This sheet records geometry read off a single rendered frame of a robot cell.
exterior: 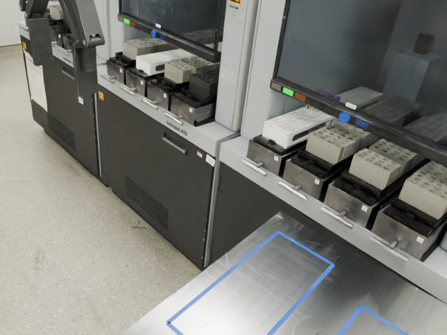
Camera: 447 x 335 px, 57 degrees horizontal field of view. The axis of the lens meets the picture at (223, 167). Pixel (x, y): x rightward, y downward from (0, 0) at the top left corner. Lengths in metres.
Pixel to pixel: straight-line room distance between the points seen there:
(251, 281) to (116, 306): 1.08
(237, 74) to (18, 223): 1.38
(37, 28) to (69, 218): 1.65
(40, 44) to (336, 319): 0.68
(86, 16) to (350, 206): 0.85
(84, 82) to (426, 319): 0.72
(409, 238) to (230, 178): 0.63
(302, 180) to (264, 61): 0.39
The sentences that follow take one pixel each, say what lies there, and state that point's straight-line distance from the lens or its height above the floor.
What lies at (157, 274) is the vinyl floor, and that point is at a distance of 1.95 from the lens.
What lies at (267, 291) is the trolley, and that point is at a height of 0.82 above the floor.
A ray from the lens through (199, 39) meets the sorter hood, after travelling 1.53.
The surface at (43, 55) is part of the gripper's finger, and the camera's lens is 0.72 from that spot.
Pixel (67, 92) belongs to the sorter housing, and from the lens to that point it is 2.40.
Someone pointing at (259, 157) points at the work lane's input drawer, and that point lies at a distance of 1.33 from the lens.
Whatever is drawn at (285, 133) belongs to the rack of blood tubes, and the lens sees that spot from 1.28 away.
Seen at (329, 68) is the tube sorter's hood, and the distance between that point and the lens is 1.20.
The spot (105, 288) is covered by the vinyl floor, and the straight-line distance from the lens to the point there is 1.91.
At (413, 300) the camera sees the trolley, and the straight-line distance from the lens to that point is 0.92.
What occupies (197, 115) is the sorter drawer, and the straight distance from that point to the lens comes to 1.52.
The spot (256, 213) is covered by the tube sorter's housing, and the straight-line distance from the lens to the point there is 1.43.
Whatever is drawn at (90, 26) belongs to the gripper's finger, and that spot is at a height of 1.29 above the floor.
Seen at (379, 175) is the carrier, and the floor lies 0.86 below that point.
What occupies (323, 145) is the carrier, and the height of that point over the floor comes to 0.86.
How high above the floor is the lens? 1.43
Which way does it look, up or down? 32 degrees down
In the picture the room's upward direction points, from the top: 7 degrees clockwise
